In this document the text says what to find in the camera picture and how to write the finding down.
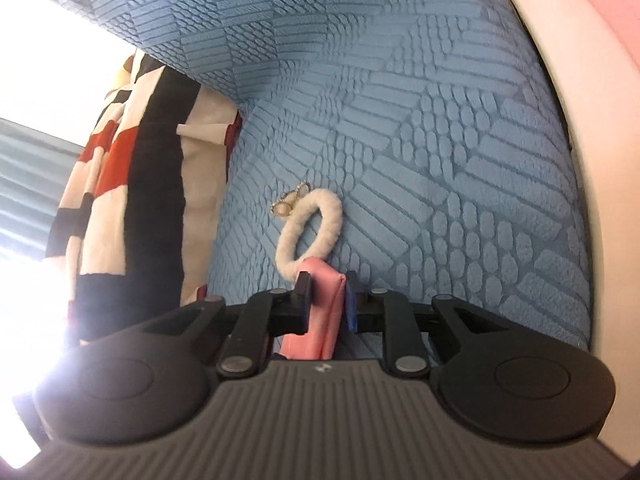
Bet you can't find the white fluffy hair tie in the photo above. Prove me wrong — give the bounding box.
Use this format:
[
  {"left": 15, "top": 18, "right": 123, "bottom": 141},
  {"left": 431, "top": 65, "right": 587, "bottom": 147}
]
[{"left": 270, "top": 180, "right": 346, "bottom": 281}]

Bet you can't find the striped blanket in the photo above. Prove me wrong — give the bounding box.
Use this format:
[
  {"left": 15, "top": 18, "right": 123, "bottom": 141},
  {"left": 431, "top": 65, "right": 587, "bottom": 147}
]
[{"left": 45, "top": 52, "right": 246, "bottom": 346}]

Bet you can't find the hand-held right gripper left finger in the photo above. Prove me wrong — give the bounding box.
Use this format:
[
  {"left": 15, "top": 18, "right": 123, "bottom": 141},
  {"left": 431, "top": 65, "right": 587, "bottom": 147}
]
[{"left": 142, "top": 270, "right": 315, "bottom": 381}]

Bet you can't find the pink cloth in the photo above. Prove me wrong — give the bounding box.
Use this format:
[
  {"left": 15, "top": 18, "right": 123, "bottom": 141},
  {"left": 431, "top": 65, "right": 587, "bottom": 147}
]
[{"left": 280, "top": 257, "right": 348, "bottom": 361}]

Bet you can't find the blue textured bed cover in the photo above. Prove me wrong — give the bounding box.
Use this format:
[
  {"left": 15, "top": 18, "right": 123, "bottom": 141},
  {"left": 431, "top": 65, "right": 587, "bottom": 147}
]
[{"left": 10, "top": 0, "right": 594, "bottom": 362}]

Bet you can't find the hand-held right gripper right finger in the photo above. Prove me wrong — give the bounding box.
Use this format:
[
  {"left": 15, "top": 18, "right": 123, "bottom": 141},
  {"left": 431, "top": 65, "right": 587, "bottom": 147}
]
[{"left": 343, "top": 270, "right": 507, "bottom": 381}]

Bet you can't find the grey-green curtain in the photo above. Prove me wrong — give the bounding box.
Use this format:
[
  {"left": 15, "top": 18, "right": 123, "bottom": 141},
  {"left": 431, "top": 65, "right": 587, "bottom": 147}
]
[{"left": 0, "top": 117, "right": 88, "bottom": 261}]

